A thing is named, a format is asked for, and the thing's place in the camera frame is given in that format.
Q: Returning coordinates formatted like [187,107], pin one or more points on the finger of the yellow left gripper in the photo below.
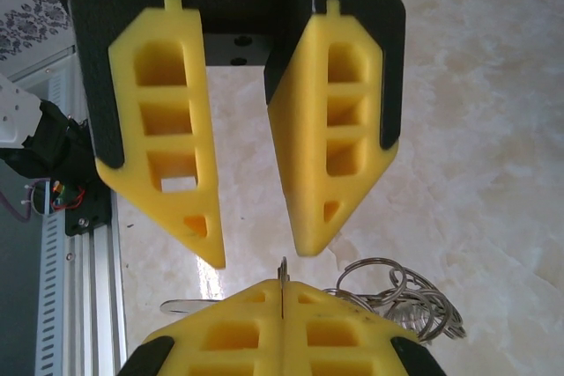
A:
[304,151]
[128,129]

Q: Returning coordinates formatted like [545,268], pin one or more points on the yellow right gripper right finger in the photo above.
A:
[335,323]

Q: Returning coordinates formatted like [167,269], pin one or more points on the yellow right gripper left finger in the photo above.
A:
[238,319]

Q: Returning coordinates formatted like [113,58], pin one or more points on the grey sheet metal panel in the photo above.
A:
[17,283]

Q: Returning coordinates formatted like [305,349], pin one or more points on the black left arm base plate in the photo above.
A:
[88,217]

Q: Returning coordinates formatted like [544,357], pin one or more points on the aluminium mounting rail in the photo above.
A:
[97,305]

